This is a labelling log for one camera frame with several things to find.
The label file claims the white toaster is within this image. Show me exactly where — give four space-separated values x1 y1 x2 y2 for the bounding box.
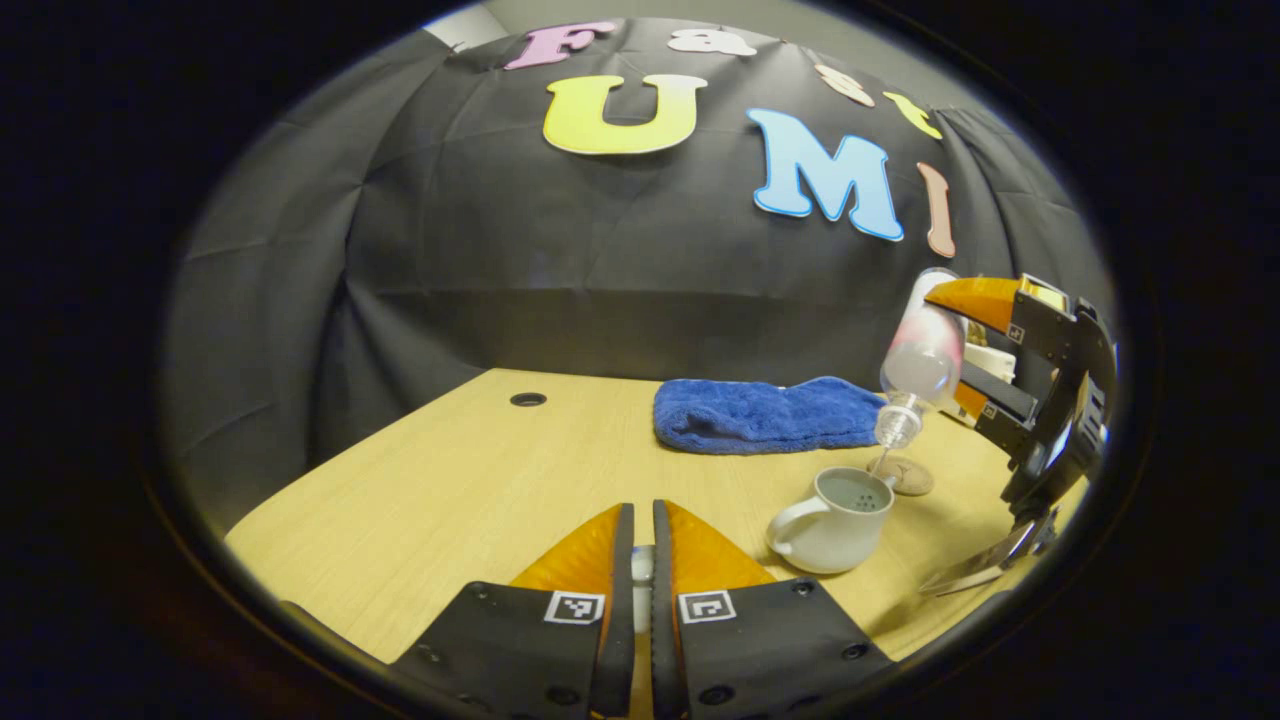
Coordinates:
940 340 1019 429

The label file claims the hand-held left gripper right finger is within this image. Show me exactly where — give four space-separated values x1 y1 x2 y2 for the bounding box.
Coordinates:
652 500 896 720

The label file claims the clear plastic water bottle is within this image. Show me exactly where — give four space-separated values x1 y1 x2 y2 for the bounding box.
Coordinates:
873 268 967 451

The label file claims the blue towel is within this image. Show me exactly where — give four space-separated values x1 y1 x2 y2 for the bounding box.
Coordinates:
653 376 889 456

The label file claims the black backdrop cloth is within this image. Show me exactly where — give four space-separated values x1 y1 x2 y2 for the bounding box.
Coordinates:
160 18 1116 511

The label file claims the white ceramic teacup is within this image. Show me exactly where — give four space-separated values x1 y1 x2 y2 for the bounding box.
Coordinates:
766 466 897 576

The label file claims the round wooden coaster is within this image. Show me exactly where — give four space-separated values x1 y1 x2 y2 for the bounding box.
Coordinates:
866 455 935 497

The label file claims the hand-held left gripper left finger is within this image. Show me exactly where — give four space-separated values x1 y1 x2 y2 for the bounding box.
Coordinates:
390 503 637 720

